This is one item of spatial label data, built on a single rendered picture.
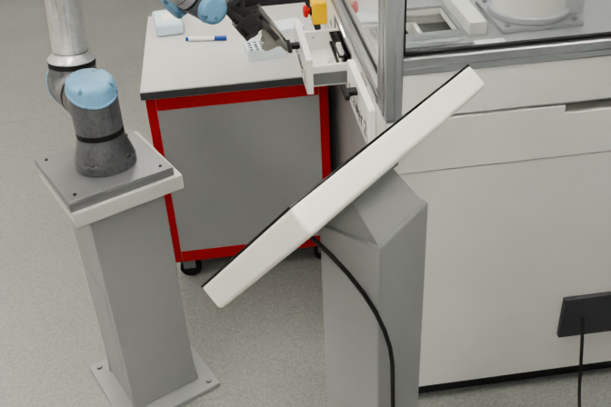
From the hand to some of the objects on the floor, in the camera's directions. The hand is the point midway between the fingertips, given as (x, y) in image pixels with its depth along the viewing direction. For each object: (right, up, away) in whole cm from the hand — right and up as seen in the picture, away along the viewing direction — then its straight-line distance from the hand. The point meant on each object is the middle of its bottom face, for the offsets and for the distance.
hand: (285, 43), depth 218 cm
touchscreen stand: (+18, -128, -29) cm, 132 cm away
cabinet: (+68, -72, +52) cm, 112 cm away
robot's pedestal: (-41, -99, +19) cm, 109 cm away
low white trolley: (-16, -56, +83) cm, 101 cm away
